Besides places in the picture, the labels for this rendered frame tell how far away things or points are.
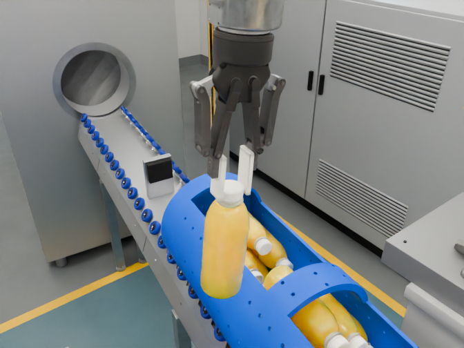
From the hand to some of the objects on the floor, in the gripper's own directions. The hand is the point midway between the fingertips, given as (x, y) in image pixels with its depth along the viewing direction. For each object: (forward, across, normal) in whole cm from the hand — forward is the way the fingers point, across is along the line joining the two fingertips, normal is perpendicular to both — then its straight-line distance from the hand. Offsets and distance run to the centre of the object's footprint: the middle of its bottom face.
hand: (232, 173), depth 62 cm
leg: (+148, -20, -53) cm, 158 cm away
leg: (+146, -19, -152) cm, 212 cm away
